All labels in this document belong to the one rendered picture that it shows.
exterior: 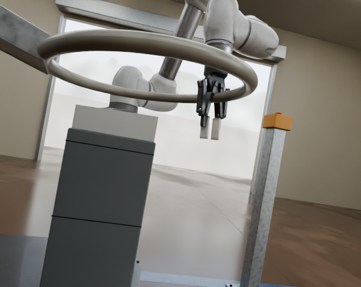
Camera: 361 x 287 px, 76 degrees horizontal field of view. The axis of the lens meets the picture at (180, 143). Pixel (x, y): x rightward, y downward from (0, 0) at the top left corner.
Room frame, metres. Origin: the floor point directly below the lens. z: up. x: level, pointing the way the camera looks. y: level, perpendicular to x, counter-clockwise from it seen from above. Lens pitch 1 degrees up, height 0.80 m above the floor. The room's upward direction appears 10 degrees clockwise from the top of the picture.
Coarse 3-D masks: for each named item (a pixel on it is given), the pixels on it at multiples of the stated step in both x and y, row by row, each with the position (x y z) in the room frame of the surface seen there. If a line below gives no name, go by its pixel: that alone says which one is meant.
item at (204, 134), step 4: (208, 116) 0.69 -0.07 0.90; (208, 120) 0.69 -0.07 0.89; (208, 124) 0.69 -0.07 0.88; (200, 128) 0.71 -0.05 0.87; (204, 128) 0.70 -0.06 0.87; (208, 128) 0.69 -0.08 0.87; (200, 132) 0.71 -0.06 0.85; (204, 132) 0.70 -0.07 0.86; (200, 136) 0.71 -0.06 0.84; (204, 136) 0.69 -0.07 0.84
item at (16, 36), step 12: (0, 12) 0.37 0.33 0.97; (12, 12) 0.38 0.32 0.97; (0, 24) 0.38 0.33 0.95; (12, 24) 0.38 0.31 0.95; (24, 24) 0.39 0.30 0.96; (0, 36) 0.38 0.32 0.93; (12, 36) 0.38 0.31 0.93; (24, 36) 0.39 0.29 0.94; (36, 36) 0.40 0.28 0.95; (48, 36) 0.41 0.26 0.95; (0, 48) 0.47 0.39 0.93; (12, 48) 0.42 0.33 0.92; (24, 48) 0.39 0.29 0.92; (36, 48) 0.40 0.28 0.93; (24, 60) 0.48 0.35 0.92; (36, 60) 0.43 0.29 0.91; (48, 72) 0.51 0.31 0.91
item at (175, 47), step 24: (48, 48) 0.37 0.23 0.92; (72, 48) 0.34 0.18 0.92; (96, 48) 0.33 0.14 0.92; (120, 48) 0.33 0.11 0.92; (144, 48) 0.32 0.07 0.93; (168, 48) 0.32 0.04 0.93; (192, 48) 0.33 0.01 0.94; (216, 48) 0.35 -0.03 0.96; (72, 72) 0.60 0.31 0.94; (240, 72) 0.39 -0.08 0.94; (144, 96) 0.77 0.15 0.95; (168, 96) 0.77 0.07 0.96; (192, 96) 0.75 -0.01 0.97; (216, 96) 0.68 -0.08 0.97; (240, 96) 0.58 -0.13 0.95
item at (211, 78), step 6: (204, 66) 0.71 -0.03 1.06; (204, 72) 0.70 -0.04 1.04; (210, 72) 0.68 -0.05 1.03; (216, 72) 0.68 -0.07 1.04; (222, 72) 0.68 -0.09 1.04; (204, 78) 0.69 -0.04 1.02; (210, 78) 0.68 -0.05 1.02; (216, 78) 0.70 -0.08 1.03; (222, 78) 0.72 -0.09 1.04; (210, 84) 0.69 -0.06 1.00; (210, 90) 0.70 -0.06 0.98; (216, 90) 0.71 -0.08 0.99
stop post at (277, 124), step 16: (272, 128) 1.34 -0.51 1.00; (288, 128) 1.32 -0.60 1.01; (272, 144) 1.32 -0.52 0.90; (272, 160) 1.32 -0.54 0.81; (272, 176) 1.33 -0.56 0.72; (256, 192) 1.38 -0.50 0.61; (272, 192) 1.33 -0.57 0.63; (256, 208) 1.36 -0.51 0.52; (272, 208) 1.34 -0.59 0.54; (256, 224) 1.33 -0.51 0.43; (256, 240) 1.32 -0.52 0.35; (256, 256) 1.32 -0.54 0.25; (256, 272) 1.33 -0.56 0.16
